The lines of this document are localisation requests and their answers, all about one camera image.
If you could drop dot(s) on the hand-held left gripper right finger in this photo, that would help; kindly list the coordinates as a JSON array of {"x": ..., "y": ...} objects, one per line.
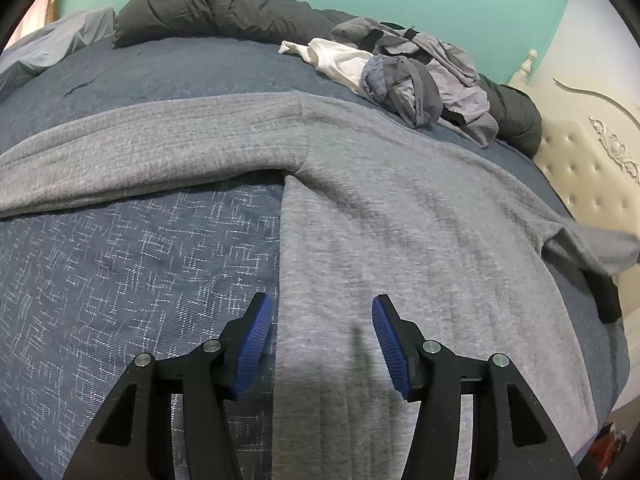
[{"x": 390, "y": 345}]

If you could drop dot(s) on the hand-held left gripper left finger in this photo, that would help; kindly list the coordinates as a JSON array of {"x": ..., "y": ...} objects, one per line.
[{"x": 252, "y": 345}]

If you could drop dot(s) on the grey sweater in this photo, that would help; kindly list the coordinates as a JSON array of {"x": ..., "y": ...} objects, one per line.
[{"x": 400, "y": 210}]

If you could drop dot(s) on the pile of grey clothes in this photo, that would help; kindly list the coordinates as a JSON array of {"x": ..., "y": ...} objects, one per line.
[{"x": 460, "y": 70}]

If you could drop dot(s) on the bed with blue sheet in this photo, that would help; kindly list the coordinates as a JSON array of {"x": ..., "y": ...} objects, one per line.
[{"x": 125, "y": 260}]

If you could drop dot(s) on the red object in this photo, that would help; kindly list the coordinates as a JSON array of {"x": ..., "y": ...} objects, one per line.
[{"x": 607, "y": 442}]

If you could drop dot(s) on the cream tufted headboard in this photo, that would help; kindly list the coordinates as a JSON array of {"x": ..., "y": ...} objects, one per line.
[{"x": 590, "y": 185}]

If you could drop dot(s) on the blue garment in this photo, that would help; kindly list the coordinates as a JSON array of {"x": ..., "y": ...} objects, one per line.
[{"x": 375, "y": 80}]

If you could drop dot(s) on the white shirt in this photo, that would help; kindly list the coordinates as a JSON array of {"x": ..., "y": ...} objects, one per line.
[{"x": 335, "y": 62}]

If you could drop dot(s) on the dark grey rolled duvet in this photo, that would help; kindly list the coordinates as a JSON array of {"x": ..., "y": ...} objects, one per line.
[{"x": 210, "y": 10}]

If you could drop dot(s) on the light grey blanket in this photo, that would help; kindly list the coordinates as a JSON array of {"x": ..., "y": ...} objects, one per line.
[{"x": 55, "y": 45}]

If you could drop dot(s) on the pink curtain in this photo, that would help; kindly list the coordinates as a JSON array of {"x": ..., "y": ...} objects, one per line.
[{"x": 42, "y": 10}]

